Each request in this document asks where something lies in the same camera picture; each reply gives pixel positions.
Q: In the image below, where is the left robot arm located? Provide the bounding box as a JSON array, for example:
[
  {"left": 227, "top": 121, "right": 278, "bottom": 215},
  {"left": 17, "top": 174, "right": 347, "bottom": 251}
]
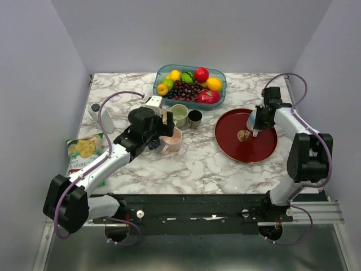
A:
[{"left": 43, "top": 107, "right": 175, "bottom": 234}]

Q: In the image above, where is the light green mug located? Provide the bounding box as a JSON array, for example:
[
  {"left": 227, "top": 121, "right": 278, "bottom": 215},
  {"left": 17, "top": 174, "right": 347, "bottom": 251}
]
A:
[{"left": 170, "top": 104, "right": 188, "bottom": 129}]

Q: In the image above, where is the brown mug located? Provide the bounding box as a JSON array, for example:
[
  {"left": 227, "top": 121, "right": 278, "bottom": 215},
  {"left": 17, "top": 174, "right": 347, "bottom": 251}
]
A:
[{"left": 188, "top": 110, "right": 202, "bottom": 129}]

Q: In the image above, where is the pink mug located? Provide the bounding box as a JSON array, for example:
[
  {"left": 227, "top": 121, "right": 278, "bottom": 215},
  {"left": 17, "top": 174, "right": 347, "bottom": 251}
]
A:
[{"left": 162, "top": 128, "right": 183, "bottom": 153}]

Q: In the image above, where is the red apple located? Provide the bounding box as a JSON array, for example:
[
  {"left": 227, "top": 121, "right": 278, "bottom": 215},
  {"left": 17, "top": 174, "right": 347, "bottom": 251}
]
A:
[{"left": 194, "top": 67, "right": 209, "bottom": 84}]

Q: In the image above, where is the yellow lemon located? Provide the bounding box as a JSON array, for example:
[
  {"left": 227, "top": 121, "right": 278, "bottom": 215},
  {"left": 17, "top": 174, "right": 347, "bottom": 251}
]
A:
[{"left": 206, "top": 77, "right": 222, "bottom": 91}]

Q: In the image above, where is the dark blue mug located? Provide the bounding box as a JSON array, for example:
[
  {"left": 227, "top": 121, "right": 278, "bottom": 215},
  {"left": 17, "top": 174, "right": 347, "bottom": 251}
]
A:
[{"left": 148, "top": 139, "right": 160, "bottom": 150}]

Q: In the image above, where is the green chips bag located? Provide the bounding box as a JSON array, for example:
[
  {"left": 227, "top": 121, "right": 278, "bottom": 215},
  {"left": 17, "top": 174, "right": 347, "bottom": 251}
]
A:
[{"left": 67, "top": 133, "right": 103, "bottom": 176}]

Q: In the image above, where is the cream ceramic mug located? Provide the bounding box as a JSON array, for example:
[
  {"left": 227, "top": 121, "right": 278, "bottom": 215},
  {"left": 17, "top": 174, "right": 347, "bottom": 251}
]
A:
[{"left": 161, "top": 109, "right": 167, "bottom": 124}]

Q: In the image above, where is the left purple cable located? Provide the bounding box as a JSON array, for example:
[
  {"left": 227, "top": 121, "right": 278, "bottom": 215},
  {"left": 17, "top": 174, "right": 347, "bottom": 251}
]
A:
[{"left": 55, "top": 90, "right": 146, "bottom": 247}]

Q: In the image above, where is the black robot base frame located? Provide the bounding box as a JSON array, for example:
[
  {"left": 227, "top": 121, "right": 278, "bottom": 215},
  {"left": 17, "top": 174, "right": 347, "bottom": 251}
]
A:
[{"left": 93, "top": 190, "right": 294, "bottom": 237}]

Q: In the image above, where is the yellow pear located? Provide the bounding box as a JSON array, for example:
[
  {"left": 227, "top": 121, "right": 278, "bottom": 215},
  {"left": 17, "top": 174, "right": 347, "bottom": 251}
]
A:
[{"left": 166, "top": 69, "right": 181, "bottom": 82}]

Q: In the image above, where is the green striped melon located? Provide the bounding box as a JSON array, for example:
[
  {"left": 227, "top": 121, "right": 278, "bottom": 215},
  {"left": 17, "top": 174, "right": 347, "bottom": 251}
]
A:
[{"left": 180, "top": 72, "right": 195, "bottom": 84}]

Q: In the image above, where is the dark purple grape bunch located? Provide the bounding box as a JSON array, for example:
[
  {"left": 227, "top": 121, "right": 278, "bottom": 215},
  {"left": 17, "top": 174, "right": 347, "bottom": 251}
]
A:
[{"left": 165, "top": 80, "right": 206, "bottom": 99}]

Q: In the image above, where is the white bottle black cap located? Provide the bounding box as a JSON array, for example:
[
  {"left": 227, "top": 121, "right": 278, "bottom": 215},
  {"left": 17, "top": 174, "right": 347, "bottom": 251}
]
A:
[{"left": 87, "top": 103, "right": 115, "bottom": 134}]

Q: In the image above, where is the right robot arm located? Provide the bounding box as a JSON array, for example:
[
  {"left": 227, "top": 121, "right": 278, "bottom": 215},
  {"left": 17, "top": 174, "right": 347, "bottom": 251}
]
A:
[{"left": 246, "top": 87, "right": 333, "bottom": 221}]

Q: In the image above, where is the teal plastic fruit tub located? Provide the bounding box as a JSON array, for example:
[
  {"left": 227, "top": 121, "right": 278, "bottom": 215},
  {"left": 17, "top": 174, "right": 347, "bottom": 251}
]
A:
[{"left": 153, "top": 64, "right": 227, "bottom": 111}]

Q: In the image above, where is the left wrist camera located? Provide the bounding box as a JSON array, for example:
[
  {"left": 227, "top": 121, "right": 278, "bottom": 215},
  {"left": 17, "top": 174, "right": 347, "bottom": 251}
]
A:
[{"left": 144, "top": 95, "right": 164, "bottom": 117}]

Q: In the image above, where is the light blue mug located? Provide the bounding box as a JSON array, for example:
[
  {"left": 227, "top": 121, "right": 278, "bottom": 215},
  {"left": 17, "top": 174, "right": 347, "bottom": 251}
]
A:
[{"left": 246, "top": 109, "right": 257, "bottom": 131}]

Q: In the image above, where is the orange mandarin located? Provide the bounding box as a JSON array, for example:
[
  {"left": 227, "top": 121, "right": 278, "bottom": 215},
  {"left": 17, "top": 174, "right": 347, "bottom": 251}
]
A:
[{"left": 157, "top": 83, "right": 169, "bottom": 96}]

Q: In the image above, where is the pink dragon fruit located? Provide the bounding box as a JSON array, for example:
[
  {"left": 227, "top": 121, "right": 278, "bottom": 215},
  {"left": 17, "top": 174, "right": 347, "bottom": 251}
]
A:
[{"left": 195, "top": 89, "right": 221, "bottom": 104}]

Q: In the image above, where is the green lime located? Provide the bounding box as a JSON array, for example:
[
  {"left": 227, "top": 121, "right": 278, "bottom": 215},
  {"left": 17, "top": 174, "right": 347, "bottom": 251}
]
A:
[{"left": 162, "top": 78, "right": 174, "bottom": 90}]

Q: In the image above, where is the red round tray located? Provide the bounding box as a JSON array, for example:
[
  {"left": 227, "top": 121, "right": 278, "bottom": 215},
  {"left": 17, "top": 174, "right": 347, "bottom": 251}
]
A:
[{"left": 215, "top": 108, "right": 278, "bottom": 164}]

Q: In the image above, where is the red grape bunch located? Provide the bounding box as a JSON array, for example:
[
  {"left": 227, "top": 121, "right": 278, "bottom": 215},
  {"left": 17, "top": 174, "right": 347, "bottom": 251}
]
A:
[{"left": 172, "top": 96, "right": 195, "bottom": 102}]

